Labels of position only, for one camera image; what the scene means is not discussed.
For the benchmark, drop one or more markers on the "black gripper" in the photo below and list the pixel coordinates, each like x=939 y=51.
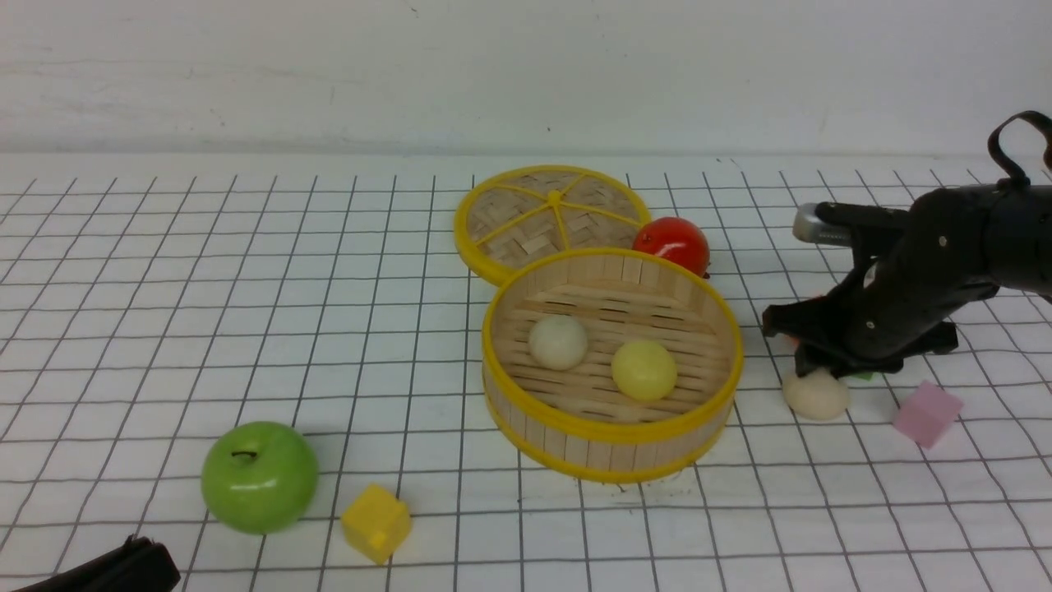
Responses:
x=902 y=303

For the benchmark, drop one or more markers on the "yellow bun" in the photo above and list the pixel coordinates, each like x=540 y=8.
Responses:
x=644 y=370

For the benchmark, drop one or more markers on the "white bun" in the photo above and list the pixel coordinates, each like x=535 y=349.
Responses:
x=558 y=342

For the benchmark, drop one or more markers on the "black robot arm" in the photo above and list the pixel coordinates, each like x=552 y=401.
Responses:
x=1017 y=241

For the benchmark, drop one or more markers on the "bamboo steamer tray yellow rim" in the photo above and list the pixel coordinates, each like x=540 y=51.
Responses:
x=576 y=421

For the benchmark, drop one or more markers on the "bamboo steamer lid yellow rim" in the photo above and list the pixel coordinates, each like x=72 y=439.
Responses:
x=518 y=217

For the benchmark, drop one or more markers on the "cream bun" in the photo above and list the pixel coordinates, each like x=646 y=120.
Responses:
x=817 y=396

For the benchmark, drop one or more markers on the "pink cube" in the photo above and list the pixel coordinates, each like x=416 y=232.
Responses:
x=927 y=414

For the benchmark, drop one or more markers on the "red tomato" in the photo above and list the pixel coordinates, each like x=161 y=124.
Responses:
x=677 y=240

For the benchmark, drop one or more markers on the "yellow cube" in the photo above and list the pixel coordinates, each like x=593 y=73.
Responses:
x=376 y=523

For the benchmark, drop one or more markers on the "green apple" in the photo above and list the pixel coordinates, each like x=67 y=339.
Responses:
x=259 y=478

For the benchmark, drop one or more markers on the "black object bottom left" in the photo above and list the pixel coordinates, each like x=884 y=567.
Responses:
x=139 y=564

